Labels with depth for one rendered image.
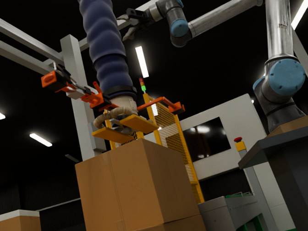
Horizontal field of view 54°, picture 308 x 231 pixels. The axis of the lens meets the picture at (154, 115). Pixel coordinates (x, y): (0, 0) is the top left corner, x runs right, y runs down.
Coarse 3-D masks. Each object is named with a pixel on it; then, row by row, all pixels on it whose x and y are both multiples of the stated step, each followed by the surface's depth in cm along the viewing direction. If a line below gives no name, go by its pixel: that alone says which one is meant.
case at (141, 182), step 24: (144, 144) 143; (96, 168) 149; (120, 168) 144; (144, 168) 139; (168, 168) 161; (96, 192) 146; (120, 192) 141; (144, 192) 136; (168, 192) 147; (192, 192) 185; (96, 216) 143; (120, 216) 138; (144, 216) 133; (168, 216) 136
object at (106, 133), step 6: (96, 132) 170; (102, 132) 171; (108, 132) 173; (114, 132) 176; (120, 132) 183; (108, 138) 183; (114, 138) 186; (120, 138) 189; (126, 138) 193; (132, 138) 197
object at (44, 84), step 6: (54, 72) 129; (42, 78) 131; (54, 78) 128; (60, 78) 131; (42, 84) 130; (48, 84) 129; (54, 84) 130; (60, 84) 132; (66, 84) 134; (54, 90) 135
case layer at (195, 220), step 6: (192, 216) 167; (198, 216) 176; (168, 222) 135; (174, 222) 141; (180, 222) 147; (186, 222) 154; (192, 222) 163; (198, 222) 172; (144, 228) 113; (150, 228) 117; (156, 228) 122; (162, 228) 127; (168, 228) 132; (174, 228) 138; (180, 228) 144; (186, 228) 151; (192, 228) 159; (198, 228) 168; (204, 228) 177
